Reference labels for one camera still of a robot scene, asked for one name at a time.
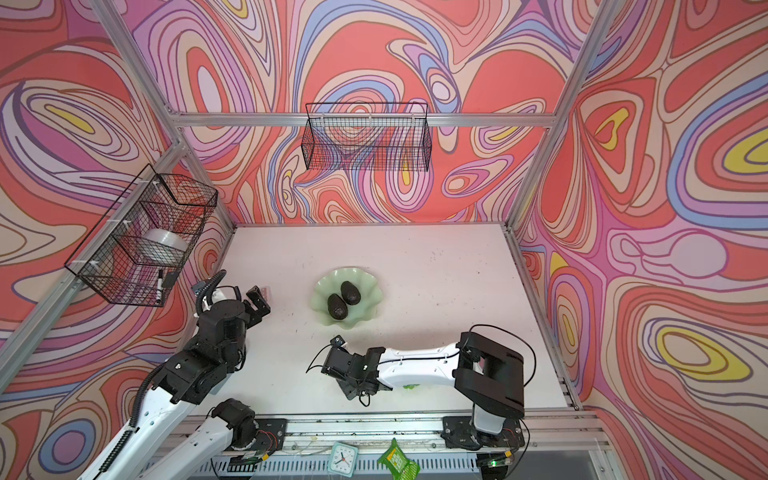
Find dark avocado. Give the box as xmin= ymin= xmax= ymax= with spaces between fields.
xmin=340 ymin=281 xmax=362 ymax=305
xmin=327 ymin=294 xmax=348 ymax=321

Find light green scalloped fruit bowl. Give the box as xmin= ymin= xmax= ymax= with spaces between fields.
xmin=310 ymin=267 xmax=383 ymax=330

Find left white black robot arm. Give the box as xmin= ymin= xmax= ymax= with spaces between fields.
xmin=81 ymin=270 xmax=271 ymax=480

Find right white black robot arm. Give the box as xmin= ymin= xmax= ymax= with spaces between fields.
xmin=317 ymin=330 xmax=526 ymax=436

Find black marker in basket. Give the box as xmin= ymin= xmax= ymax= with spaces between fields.
xmin=156 ymin=269 xmax=164 ymax=305

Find small teal clock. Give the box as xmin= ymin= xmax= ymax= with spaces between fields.
xmin=326 ymin=442 xmax=359 ymax=478

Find green snack packet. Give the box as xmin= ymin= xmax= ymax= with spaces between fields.
xmin=377 ymin=438 xmax=420 ymax=480

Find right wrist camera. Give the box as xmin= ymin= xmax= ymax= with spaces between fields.
xmin=331 ymin=335 xmax=346 ymax=348

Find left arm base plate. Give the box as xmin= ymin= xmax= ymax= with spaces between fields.
xmin=230 ymin=417 xmax=288 ymax=455

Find black wire basket left wall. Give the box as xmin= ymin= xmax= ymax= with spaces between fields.
xmin=64 ymin=165 xmax=218 ymax=307

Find black wire basket wall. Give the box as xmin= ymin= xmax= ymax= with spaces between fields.
xmin=64 ymin=165 xmax=218 ymax=307
xmin=301 ymin=101 xmax=432 ymax=172

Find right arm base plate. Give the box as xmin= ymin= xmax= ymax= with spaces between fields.
xmin=440 ymin=415 xmax=526 ymax=452

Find black wire basket back wall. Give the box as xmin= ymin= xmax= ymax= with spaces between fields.
xmin=301 ymin=101 xmax=432 ymax=172

